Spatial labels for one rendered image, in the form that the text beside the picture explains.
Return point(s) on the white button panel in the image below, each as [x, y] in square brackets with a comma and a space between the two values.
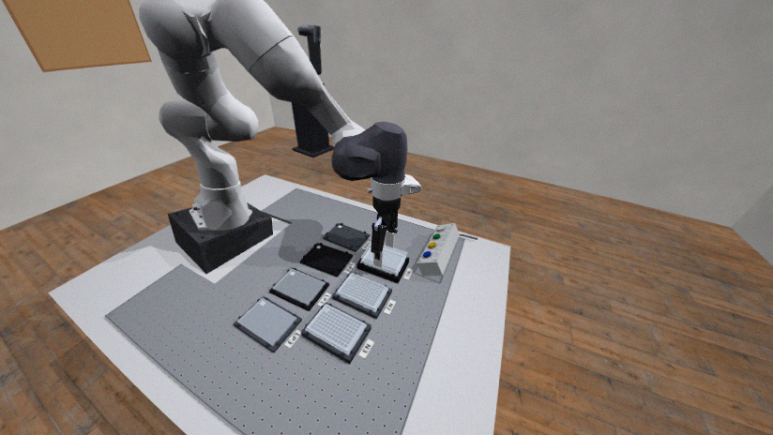
[435, 256]

